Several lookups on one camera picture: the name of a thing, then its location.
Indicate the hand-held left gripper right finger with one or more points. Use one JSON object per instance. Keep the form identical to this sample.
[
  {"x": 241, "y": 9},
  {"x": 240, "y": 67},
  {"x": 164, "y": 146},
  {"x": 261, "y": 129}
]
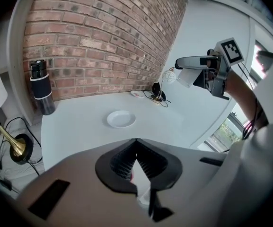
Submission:
[{"x": 188, "y": 174}]

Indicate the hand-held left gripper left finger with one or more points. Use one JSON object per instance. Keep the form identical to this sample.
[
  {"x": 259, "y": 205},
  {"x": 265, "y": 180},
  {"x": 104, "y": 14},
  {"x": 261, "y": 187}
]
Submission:
[{"x": 79, "y": 185}]

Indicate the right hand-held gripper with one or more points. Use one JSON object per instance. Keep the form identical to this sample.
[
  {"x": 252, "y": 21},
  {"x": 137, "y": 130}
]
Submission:
[{"x": 219, "y": 81}]

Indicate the small white cup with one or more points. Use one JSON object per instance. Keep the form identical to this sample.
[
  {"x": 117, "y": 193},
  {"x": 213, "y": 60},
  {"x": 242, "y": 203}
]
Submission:
[{"x": 186, "y": 77}]

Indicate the white saucer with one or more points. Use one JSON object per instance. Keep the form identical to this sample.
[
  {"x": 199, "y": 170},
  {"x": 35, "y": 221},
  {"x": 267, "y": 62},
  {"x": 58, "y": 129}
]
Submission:
[{"x": 120, "y": 119}]

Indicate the person's right forearm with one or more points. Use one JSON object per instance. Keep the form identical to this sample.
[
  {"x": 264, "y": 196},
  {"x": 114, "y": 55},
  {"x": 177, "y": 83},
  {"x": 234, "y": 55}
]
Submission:
[{"x": 242, "y": 96}]

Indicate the globe shade brass lamp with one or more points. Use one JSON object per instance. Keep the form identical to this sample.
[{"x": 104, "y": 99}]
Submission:
[{"x": 169, "y": 76}]

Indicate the black power adapter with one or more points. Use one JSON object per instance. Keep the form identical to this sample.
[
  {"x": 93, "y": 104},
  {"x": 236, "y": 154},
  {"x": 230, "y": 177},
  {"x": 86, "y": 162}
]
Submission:
[{"x": 156, "y": 87}]

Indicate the dark framed window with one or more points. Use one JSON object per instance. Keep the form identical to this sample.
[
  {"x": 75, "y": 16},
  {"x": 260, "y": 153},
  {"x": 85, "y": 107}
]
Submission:
[{"x": 231, "y": 129}]

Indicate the small white plate pink print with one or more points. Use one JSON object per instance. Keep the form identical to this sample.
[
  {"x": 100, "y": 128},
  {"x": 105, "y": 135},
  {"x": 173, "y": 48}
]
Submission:
[{"x": 137, "y": 94}]

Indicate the black thermos bottle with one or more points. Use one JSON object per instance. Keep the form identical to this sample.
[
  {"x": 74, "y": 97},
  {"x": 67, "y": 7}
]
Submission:
[{"x": 41, "y": 91}]

